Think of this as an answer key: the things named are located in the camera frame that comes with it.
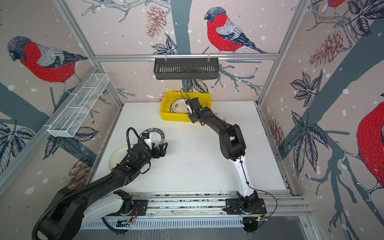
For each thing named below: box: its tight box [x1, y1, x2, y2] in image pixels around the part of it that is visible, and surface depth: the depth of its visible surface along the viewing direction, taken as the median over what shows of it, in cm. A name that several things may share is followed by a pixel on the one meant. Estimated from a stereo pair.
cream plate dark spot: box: [169, 98, 191, 114], surface depth 116 cm
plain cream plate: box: [109, 144, 134, 170], surface depth 94 cm
